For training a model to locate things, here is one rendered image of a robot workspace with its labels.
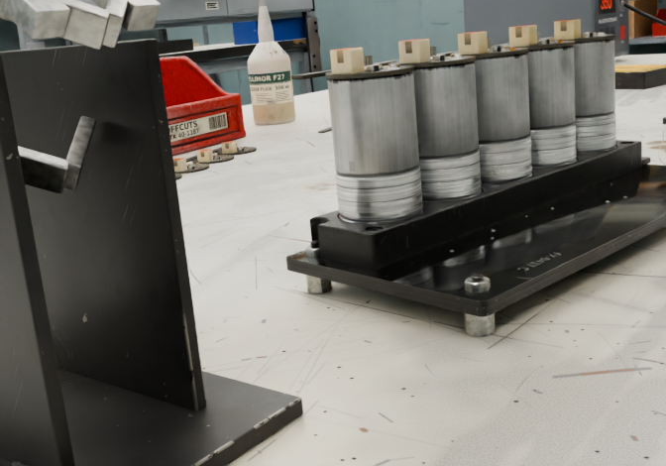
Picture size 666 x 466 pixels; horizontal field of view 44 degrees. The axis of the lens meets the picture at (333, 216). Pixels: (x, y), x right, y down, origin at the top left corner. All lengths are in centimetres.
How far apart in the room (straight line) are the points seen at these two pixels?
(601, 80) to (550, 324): 13
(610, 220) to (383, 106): 8
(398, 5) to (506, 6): 514
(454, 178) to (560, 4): 68
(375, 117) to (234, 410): 9
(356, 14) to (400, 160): 610
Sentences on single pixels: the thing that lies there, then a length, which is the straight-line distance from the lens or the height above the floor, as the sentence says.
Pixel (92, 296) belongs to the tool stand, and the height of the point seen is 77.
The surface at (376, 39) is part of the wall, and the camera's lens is 622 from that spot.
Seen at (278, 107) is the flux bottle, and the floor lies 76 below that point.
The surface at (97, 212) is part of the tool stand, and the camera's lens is 18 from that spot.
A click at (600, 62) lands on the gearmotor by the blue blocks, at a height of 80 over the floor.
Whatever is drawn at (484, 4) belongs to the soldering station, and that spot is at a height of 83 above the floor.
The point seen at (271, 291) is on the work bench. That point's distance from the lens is 25.
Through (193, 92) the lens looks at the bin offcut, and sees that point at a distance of 62.
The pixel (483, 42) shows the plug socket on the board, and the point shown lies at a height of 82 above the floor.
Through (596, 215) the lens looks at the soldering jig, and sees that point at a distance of 27.
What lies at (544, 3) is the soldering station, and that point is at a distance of 93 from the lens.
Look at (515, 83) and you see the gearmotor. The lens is 27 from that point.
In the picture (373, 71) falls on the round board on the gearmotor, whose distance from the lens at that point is 23.
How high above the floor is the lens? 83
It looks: 13 degrees down
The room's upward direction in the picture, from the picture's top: 5 degrees counter-clockwise
